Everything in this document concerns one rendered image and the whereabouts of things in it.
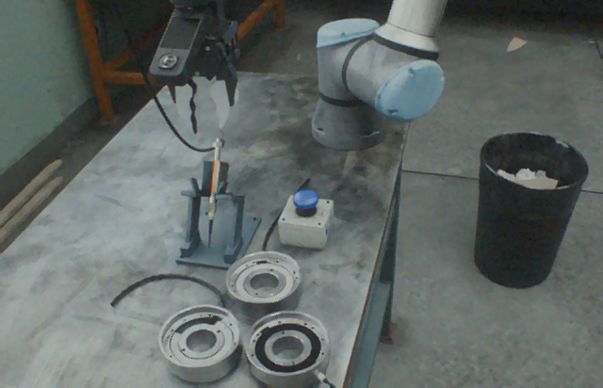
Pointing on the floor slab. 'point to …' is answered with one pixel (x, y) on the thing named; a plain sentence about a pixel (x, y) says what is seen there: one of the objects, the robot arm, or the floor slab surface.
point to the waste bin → (525, 205)
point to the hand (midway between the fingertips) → (207, 128)
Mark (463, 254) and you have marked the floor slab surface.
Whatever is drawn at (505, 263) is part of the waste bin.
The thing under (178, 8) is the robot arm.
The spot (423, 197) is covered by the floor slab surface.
